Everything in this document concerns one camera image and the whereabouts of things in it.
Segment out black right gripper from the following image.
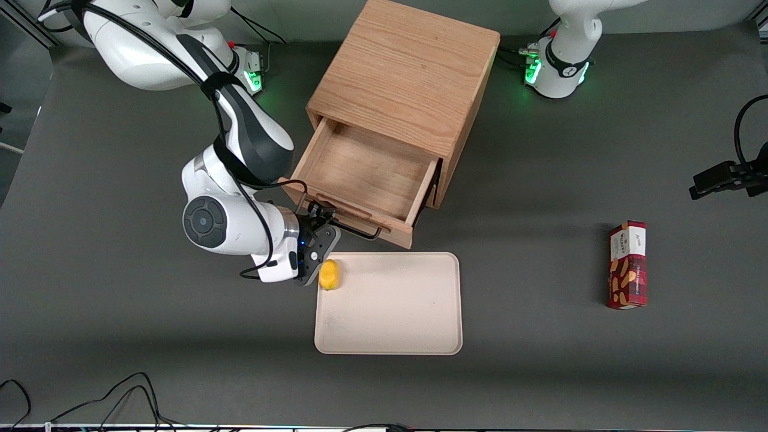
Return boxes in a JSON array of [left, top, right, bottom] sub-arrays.
[[294, 202, 337, 268]]

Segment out wooden drawer cabinet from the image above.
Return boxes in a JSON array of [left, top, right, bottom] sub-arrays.
[[306, 0, 501, 209]]

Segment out red cookie box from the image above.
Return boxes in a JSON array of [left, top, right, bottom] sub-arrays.
[[607, 220, 648, 310]]

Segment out black left gripper cable loop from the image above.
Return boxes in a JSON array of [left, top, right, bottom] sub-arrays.
[[734, 94, 768, 172]]

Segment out black right arm base cable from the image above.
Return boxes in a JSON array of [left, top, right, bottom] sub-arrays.
[[231, 7, 287, 46]]

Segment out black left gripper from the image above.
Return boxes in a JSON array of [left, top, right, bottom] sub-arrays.
[[689, 142, 768, 200]]

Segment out beige plastic tray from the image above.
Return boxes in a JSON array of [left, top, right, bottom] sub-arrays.
[[314, 252, 463, 356]]

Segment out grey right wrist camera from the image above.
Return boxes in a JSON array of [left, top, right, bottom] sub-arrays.
[[299, 227, 341, 286]]

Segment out black left arm base cables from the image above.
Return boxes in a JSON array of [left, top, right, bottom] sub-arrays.
[[497, 18, 562, 68]]

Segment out yellow lemon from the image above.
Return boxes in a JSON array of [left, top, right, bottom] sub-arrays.
[[319, 259, 340, 291]]

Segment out wooden drawer with black handle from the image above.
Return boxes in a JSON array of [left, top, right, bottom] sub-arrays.
[[279, 117, 440, 250]]

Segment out black cable along right arm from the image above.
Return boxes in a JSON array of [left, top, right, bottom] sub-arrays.
[[39, 0, 313, 281]]

